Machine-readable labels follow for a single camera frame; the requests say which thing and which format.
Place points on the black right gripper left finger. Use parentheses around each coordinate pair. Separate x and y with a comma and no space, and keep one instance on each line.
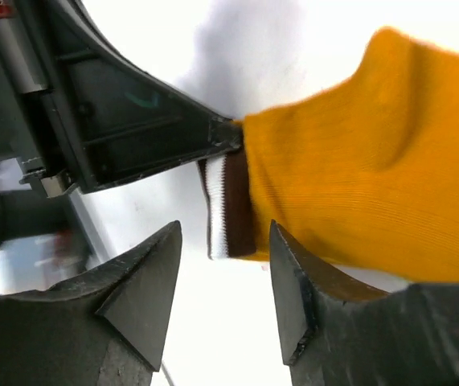
(106,326)

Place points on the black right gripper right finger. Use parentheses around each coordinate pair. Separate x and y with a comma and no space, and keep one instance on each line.
(337,330)

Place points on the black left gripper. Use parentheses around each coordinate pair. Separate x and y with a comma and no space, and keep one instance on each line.
(42,157)

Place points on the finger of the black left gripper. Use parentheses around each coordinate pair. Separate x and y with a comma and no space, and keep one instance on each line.
(130,124)

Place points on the yellow sock with brown cuff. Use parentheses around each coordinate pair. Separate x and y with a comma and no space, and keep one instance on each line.
(364,174)

